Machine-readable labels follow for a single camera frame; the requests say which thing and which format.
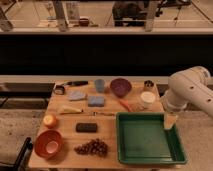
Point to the dark brown rectangular block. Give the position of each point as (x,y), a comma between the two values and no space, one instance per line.
(86,127)

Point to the purple bowl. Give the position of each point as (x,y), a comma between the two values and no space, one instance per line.
(120,87)

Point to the white round container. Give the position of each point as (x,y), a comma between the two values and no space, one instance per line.
(147,98)

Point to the metal fork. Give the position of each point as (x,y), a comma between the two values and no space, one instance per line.
(99,114)

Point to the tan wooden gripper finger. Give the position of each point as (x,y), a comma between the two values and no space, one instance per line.
(169,120)

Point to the yellow banana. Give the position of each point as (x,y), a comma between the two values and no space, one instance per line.
(69,110)

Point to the bunch of dark grapes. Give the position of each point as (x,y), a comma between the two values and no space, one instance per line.
(93,147)

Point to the grey blue cloth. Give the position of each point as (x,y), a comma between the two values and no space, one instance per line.
(76,95)

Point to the small dark metal cup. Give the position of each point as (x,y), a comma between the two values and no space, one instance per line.
(148,85)

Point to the apple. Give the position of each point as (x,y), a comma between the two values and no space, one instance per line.
(50,121)

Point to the orange bowl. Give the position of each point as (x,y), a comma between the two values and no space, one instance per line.
(48,144)

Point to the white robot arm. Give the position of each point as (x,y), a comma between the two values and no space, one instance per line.
(187,86)

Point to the green plastic tray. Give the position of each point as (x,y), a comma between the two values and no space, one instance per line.
(142,139)

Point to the blue sponge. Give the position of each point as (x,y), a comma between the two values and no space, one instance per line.
(96,101)

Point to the blue grey cup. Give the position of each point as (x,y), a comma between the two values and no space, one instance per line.
(99,85)

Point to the wooden board table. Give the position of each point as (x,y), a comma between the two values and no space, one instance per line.
(106,131)

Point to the orange carrot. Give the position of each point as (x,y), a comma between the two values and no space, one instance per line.
(126,105)

